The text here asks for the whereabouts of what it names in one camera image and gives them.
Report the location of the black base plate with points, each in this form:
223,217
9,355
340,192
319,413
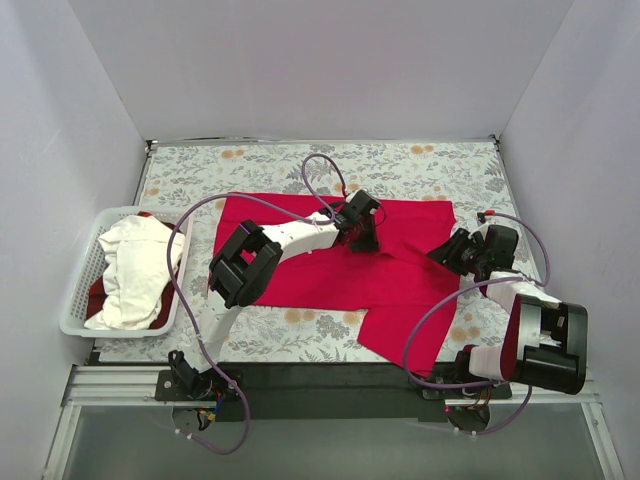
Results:
315,391

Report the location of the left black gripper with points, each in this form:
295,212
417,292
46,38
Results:
365,236

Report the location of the dark red t shirt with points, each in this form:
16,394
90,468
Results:
170,300

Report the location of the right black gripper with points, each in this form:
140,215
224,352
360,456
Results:
451,251

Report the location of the floral patterned table mat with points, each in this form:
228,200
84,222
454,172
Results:
470,175

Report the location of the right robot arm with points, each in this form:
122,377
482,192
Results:
546,339

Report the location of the white plastic laundry basket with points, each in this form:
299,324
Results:
91,267

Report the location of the white t shirt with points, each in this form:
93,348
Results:
135,270

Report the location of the aluminium frame rail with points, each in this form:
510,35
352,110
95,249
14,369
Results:
141,385

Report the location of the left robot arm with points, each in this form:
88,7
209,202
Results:
243,267

